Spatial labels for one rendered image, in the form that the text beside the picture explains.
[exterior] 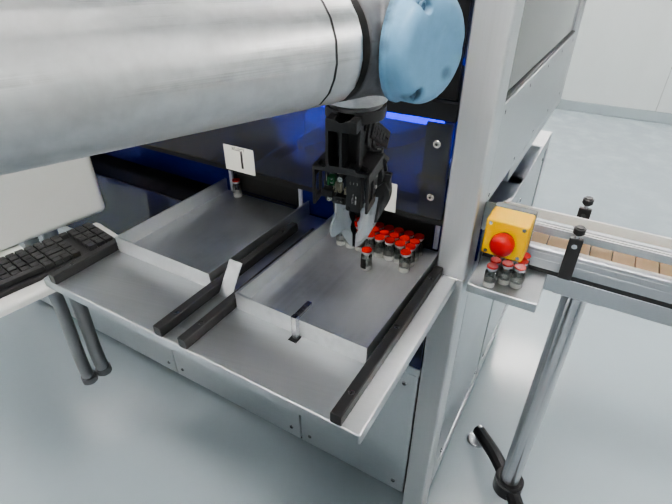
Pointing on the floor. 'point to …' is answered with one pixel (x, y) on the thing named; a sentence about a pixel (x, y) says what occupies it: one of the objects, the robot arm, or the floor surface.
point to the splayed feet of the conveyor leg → (496, 465)
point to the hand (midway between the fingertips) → (356, 235)
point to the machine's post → (463, 219)
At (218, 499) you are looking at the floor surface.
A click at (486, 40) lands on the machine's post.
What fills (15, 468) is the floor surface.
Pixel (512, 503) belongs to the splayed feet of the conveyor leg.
